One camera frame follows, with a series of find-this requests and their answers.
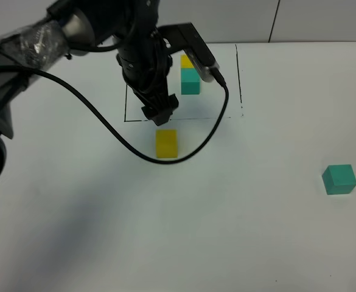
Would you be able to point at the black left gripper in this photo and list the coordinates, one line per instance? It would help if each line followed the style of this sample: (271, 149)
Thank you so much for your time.
(145, 63)

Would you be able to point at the template teal cube block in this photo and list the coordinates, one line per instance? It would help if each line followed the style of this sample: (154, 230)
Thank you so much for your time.
(190, 81)

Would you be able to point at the template yellow cube block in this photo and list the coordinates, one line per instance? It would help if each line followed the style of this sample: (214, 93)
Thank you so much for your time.
(186, 63)

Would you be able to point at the loose teal cube block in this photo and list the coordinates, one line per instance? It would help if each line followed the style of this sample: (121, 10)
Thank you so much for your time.
(339, 179)

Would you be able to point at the black marker outline rectangle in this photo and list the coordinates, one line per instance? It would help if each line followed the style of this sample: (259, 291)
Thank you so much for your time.
(208, 103)

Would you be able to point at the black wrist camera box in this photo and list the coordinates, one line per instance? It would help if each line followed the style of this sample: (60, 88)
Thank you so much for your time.
(185, 37)

